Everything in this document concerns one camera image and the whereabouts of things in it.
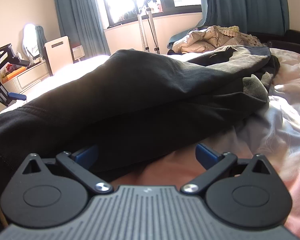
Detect black trousers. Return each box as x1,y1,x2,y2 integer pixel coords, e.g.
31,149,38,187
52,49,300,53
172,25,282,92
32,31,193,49
0,46,280,196

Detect white dressing table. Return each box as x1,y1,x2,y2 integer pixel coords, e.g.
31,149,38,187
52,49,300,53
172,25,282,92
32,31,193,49
3,62,50,94

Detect wavy mirror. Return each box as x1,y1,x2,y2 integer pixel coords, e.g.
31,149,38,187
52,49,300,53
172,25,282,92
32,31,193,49
22,23,40,60

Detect white chair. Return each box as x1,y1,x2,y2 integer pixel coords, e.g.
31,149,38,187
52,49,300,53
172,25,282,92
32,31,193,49
44,36,74,76

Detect white bed sheet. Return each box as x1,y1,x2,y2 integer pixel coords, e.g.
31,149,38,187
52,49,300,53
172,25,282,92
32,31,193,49
0,47,300,239

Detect left teal curtain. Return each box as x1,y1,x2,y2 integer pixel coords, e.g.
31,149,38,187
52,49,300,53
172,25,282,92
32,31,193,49
55,0,110,58

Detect teal curtain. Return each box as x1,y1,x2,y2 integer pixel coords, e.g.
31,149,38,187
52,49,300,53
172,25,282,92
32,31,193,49
167,0,290,49
55,0,110,58

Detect beige puffer jacket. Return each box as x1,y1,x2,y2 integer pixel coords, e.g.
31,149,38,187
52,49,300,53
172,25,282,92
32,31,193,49
171,25,264,54

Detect black sofa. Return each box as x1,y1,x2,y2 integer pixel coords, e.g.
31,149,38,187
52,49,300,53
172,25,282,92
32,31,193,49
248,30,300,54

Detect right teal curtain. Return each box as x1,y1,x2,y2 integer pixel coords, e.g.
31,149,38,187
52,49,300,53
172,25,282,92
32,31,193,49
167,0,290,49

